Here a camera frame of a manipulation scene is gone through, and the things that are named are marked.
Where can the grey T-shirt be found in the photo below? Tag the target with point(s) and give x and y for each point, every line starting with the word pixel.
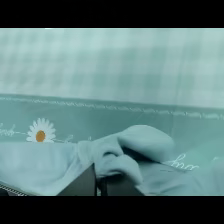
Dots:
pixel 43 166

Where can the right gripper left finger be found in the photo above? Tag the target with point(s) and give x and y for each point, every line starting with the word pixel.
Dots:
pixel 85 183

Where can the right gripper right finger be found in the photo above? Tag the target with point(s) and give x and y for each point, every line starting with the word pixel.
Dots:
pixel 118 186

